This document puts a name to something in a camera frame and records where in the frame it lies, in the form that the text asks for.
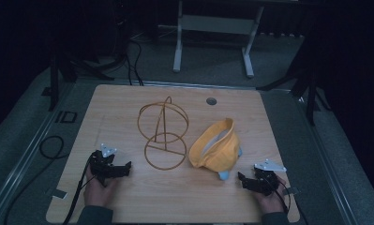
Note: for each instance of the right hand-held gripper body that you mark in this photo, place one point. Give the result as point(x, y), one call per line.
point(266, 179)

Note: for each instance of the grey tape piece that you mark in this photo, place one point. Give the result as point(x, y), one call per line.
point(59, 194)
point(292, 191)

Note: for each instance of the person's right hand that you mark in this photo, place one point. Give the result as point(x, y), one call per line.
point(271, 201)

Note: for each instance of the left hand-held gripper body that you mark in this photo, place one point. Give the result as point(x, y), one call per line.
point(101, 165)

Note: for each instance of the yellow cap with blue brim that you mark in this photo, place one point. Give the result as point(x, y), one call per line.
point(216, 150)

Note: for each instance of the black metal stand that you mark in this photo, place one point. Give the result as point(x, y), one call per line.
point(311, 90)
point(55, 81)

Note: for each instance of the black tape floor marking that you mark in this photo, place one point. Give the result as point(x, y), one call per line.
point(66, 117)

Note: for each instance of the grey round table grommet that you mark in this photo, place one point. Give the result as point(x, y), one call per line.
point(211, 101)

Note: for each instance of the person's left hand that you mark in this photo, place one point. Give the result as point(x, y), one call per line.
point(97, 192)

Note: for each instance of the white metal desk frame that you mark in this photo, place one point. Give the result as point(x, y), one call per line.
point(217, 25)

